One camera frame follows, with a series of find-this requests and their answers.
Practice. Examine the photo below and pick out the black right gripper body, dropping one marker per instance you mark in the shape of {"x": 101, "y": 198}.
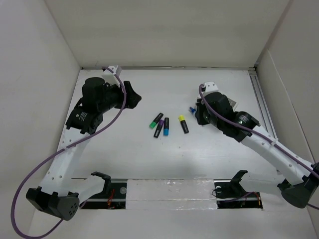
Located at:
{"x": 204, "y": 116}

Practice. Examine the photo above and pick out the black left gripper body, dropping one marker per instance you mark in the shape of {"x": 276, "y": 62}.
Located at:
{"x": 128, "y": 103}

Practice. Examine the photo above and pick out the yellow cap highlighter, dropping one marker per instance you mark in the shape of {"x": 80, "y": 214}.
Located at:
{"x": 183, "y": 124}

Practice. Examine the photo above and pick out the green cap highlighter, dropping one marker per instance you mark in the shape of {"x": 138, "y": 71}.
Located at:
{"x": 156, "y": 120}

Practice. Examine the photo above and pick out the purple cap highlighter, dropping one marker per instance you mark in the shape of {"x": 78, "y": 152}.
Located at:
{"x": 158, "y": 128}

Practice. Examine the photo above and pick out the blue cap highlighter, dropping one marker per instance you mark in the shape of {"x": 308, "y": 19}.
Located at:
{"x": 166, "y": 127}

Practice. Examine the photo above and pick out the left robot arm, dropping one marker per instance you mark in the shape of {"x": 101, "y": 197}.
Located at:
{"x": 56, "y": 195}

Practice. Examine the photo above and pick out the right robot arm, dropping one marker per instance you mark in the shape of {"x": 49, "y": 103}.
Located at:
{"x": 297, "y": 180}

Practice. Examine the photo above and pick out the white desk organizer box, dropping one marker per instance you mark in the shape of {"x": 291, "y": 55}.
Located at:
{"x": 233, "y": 104}

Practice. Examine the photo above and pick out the blue cap small bottle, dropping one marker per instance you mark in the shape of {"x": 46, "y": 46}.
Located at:
{"x": 192, "y": 110}

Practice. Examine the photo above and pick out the silver bolt head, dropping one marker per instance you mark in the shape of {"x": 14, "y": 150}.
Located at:
{"x": 123, "y": 190}

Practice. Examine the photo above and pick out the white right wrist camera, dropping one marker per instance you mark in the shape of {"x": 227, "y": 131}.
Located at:
{"x": 207, "y": 88}

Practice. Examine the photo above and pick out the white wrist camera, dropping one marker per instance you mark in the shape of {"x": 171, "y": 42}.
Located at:
{"x": 109, "y": 74}
{"x": 207, "y": 88}

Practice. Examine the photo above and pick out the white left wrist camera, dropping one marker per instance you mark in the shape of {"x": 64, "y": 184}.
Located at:
{"x": 109, "y": 74}

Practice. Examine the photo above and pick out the aluminium rail right side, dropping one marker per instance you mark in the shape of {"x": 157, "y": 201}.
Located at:
{"x": 266, "y": 118}

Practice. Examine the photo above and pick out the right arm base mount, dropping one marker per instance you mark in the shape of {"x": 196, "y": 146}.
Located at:
{"x": 231, "y": 195}

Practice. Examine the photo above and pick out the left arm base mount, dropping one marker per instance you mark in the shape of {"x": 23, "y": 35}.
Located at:
{"x": 110, "y": 197}

